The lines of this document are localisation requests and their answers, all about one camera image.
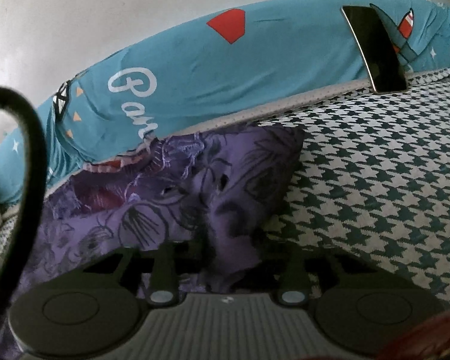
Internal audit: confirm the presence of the purple patterned garment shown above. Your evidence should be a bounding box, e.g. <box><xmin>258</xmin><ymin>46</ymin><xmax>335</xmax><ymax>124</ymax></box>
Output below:
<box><xmin>0</xmin><ymin>123</ymin><xmax>307</xmax><ymax>359</ymax></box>

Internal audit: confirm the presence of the blue white houndstooth mat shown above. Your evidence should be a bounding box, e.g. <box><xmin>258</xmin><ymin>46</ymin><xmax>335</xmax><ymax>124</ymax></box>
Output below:
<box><xmin>0</xmin><ymin>65</ymin><xmax>450</xmax><ymax>304</ymax></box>

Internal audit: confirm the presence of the black smartphone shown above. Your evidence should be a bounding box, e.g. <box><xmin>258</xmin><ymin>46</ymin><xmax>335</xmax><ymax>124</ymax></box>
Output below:
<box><xmin>341</xmin><ymin>6</ymin><xmax>407</xmax><ymax>94</ymax></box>

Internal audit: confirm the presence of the black braided cable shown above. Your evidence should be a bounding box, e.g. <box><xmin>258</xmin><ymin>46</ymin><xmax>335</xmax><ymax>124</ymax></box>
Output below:
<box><xmin>0</xmin><ymin>86</ymin><xmax>50</xmax><ymax>327</ymax></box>

